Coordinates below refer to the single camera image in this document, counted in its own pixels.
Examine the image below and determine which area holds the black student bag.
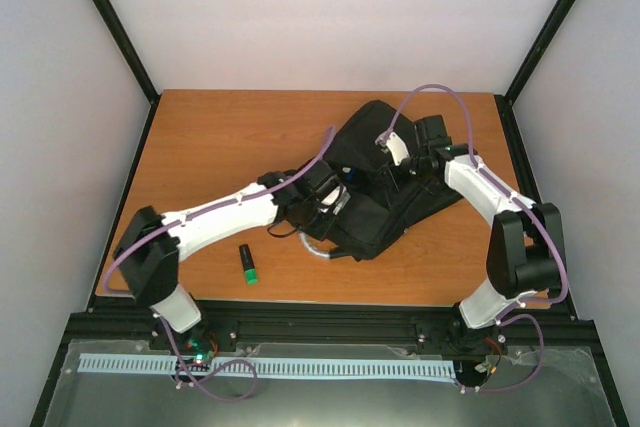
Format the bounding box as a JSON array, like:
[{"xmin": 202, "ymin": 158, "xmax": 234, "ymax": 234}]
[{"xmin": 309, "ymin": 100, "xmax": 462, "ymax": 261}]

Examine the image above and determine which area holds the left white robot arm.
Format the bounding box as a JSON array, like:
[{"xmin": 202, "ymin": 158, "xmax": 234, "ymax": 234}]
[{"xmin": 110, "ymin": 161, "xmax": 350, "ymax": 350}]

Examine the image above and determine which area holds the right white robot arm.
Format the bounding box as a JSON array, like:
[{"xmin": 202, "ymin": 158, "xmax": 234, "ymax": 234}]
[{"xmin": 376, "ymin": 116, "xmax": 569, "ymax": 330}]

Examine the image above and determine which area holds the green highlighter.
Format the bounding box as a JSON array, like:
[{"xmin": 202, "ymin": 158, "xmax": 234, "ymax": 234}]
[{"xmin": 239, "ymin": 244, "xmax": 258, "ymax": 285}]

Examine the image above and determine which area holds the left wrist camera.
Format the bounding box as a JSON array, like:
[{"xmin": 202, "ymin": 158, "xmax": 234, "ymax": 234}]
[{"xmin": 320, "ymin": 186, "xmax": 350, "ymax": 215}]

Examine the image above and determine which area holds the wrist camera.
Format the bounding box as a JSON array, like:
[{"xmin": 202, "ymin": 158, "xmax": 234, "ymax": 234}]
[
  {"xmin": 375, "ymin": 131, "xmax": 410, "ymax": 167},
  {"xmin": 320, "ymin": 186, "xmax": 350, "ymax": 215}
]

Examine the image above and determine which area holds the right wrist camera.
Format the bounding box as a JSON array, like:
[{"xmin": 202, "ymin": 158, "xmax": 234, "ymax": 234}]
[{"xmin": 375, "ymin": 131, "xmax": 410, "ymax": 167}]

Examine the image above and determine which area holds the silver bag handle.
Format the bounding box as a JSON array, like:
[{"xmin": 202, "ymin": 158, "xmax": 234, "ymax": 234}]
[{"xmin": 298, "ymin": 232, "xmax": 347, "ymax": 260}]

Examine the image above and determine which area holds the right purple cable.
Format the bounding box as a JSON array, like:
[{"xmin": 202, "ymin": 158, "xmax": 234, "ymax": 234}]
[{"xmin": 384, "ymin": 83, "xmax": 572, "ymax": 394}]

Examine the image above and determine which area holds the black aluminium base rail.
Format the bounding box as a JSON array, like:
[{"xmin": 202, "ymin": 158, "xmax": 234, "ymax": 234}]
[{"xmin": 69, "ymin": 296, "xmax": 596, "ymax": 363}]

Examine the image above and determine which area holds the right black frame post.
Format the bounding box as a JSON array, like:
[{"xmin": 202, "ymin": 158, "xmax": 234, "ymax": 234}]
[{"xmin": 502, "ymin": 0, "xmax": 609, "ymax": 103}]

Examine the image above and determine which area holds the black frame post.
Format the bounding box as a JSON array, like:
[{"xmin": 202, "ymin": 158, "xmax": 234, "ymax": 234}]
[
  {"xmin": 502, "ymin": 0, "xmax": 609, "ymax": 103},
  {"xmin": 62, "ymin": 0, "xmax": 161, "ymax": 106}
]

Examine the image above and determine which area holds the left black frame post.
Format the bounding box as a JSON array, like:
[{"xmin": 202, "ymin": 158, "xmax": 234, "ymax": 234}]
[{"xmin": 62, "ymin": 0, "xmax": 161, "ymax": 106}]

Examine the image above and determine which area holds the light blue cable duct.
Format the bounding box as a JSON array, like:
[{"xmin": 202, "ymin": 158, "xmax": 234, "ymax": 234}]
[{"xmin": 77, "ymin": 353, "xmax": 456, "ymax": 382}]

